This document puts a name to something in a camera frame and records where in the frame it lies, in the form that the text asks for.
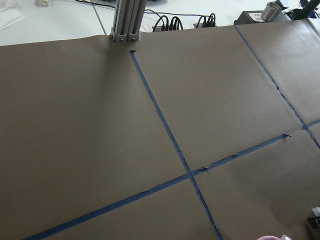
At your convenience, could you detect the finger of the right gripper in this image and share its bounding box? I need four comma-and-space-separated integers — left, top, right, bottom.
307, 206, 320, 238

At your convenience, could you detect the orange highlighter pen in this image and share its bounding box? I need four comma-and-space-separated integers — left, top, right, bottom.
280, 235, 292, 240

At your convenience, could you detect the pink mesh pen holder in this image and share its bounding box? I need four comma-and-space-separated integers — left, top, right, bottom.
257, 235, 281, 240

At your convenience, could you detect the black box under cup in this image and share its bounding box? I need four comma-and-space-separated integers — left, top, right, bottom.
233, 10, 291, 25

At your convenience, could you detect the silver metal cup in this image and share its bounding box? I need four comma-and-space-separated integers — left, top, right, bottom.
261, 2, 282, 22

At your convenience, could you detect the right black power strip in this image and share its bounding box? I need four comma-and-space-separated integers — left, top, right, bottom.
193, 13, 216, 29

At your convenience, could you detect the aluminium frame post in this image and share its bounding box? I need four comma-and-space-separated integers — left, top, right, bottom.
110, 0, 147, 43

